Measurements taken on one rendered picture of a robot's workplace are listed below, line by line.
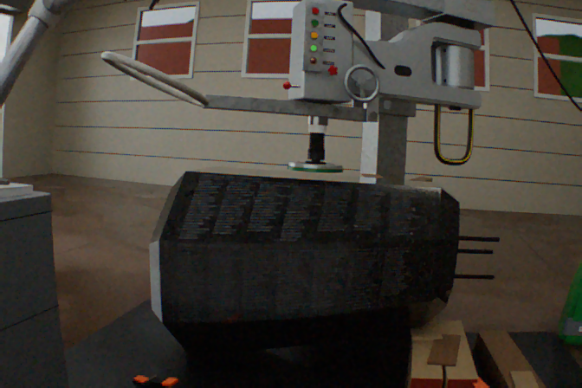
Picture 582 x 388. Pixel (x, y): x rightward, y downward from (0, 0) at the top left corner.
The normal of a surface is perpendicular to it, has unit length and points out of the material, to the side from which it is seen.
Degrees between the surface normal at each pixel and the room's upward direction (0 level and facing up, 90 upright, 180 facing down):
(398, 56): 90
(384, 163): 90
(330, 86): 90
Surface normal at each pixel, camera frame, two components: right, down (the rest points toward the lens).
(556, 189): -0.25, 0.06
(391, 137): 0.32, 0.08
